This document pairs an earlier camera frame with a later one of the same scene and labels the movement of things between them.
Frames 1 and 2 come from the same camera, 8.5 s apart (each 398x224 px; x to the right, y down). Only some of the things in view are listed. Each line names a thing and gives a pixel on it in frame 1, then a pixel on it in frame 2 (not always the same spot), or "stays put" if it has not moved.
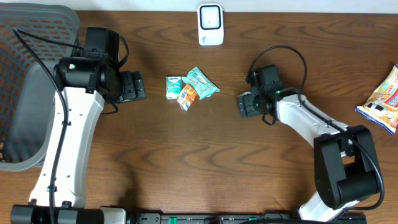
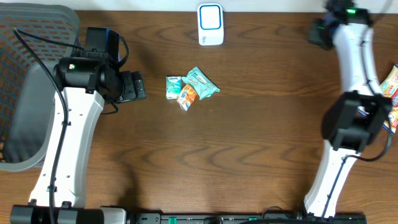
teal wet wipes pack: x=204 y=87 stays put
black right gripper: x=245 y=106 → x=313 y=33
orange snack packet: x=187 y=94 stays put
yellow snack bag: x=382 y=107 stays put
